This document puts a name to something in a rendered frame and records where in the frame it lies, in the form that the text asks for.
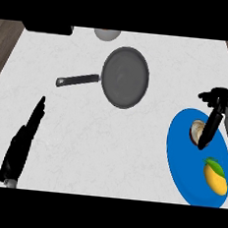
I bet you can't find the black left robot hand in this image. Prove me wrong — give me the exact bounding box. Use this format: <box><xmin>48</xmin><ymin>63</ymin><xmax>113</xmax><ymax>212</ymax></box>
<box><xmin>0</xmin><ymin>91</ymin><xmax>47</xmax><ymax>187</ymax></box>

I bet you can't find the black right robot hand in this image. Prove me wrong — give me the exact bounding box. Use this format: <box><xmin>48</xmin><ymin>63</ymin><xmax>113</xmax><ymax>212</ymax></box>
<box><xmin>193</xmin><ymin>85</ymin><xmax>228</xmax><ymax>153</ymax></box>

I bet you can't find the cream frosted cupcake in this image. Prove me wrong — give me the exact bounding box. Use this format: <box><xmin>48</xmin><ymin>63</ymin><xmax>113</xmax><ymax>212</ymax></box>
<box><xmin>187</xmin><ymin>118</ymin><xmax>212</xmax><ymax>148</ymax></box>

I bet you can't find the blue oval plate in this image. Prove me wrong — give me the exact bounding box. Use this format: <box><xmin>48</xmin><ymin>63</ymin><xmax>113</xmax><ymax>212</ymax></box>
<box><xmin>160</xmin><ymin>105</ymin><xmax>228</xmax><ymax>210</ymax></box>

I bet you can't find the dark grey frying pan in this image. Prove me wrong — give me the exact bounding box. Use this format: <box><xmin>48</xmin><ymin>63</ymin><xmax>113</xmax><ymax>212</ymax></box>
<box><xmin>53</xmin><ymin>39</ymin><xmax>153</xmax><ymax>112</ymax></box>

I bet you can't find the yellow mango with leaf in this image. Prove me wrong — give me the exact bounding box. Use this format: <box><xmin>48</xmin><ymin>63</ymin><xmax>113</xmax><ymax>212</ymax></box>
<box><xmin>199</xmin><ymin>156</ymin><xmax>228</xmax><ymax>197</ymax></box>

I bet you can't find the black appliance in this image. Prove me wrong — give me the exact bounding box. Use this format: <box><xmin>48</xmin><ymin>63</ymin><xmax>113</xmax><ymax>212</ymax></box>
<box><xmin>21</xmin><ymin>21</ymin><xmax>75</xmax><ymax>37</ymax></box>

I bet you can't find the grey round bowl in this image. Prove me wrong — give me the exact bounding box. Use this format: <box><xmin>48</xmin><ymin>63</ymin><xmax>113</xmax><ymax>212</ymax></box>
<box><xmin>92</xmin><ymin>28</ymin><xmax>122</xmax><ymax>43</ymax></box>

